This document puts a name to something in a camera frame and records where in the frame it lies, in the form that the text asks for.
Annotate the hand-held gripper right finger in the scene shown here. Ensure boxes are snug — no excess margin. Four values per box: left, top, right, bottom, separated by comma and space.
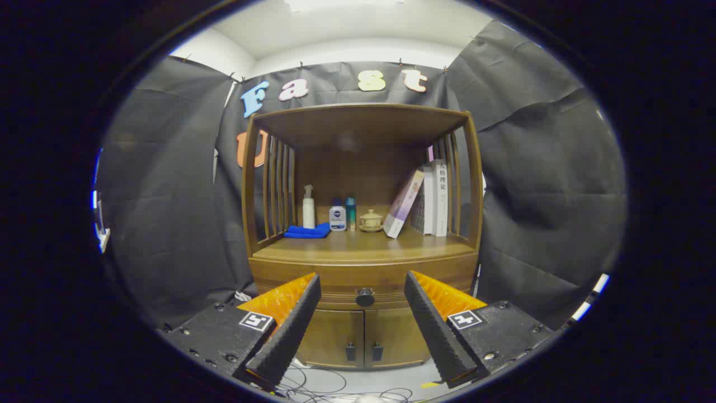
404, 270, 554, 390

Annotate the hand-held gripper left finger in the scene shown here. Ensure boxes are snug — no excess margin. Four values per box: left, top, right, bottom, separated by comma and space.
157, 273, 322, 392

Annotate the wooden drawer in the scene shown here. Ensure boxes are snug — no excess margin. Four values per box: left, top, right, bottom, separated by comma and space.
250, 255, 479, 310

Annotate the wooden cabinet door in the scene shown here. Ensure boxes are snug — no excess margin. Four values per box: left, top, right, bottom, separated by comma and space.
365, 307, 431, 369
296, 309, 365, 369

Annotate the wooden countertop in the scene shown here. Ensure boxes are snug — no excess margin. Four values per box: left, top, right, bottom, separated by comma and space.
253, 227, 475, 264

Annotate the wooden cabinet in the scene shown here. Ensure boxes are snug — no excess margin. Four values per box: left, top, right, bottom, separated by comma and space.
241, 102, 485, 370

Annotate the blue folded cloth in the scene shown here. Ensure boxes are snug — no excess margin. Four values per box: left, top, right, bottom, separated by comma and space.
283, 222, 332, 239

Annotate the dark patterned book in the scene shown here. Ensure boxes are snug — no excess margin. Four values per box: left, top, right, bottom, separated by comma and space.
411, 188, 426, 234

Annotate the white pump bottle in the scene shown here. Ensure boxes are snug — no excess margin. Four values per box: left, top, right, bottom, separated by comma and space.
302, 185, 316, 229

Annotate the white lotion bottle blue cap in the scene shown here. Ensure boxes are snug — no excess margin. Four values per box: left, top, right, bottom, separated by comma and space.
329, 198, 347, 232

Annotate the plain white book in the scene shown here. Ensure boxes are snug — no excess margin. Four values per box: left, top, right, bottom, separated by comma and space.
423, 164, 436, 236

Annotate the white book black spine text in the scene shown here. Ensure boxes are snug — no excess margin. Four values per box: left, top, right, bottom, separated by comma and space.
432, 160, 449, 237

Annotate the purple and white book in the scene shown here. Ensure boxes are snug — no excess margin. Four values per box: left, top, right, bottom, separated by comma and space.
383, 170, 425, 239

